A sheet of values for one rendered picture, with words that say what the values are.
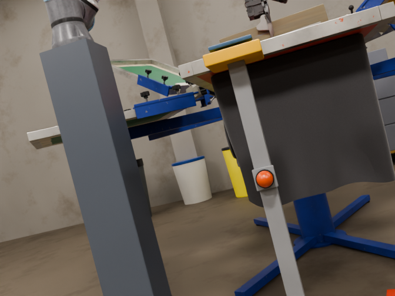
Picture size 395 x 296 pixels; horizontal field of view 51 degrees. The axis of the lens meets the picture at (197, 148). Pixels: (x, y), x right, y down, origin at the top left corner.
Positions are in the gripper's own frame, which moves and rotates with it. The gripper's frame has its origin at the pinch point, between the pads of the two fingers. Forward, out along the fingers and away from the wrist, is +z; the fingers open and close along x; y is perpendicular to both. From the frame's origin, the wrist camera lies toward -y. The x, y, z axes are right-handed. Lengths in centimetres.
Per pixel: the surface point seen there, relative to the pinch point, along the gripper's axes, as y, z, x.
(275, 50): 2, 14, 49
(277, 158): 8, 43, 39
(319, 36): -10, 13, 49
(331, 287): 1, 109, -22
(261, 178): 12, 44, 72
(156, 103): 59, 10, -26
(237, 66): 12, 18, 68
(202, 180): 119, 83, -360
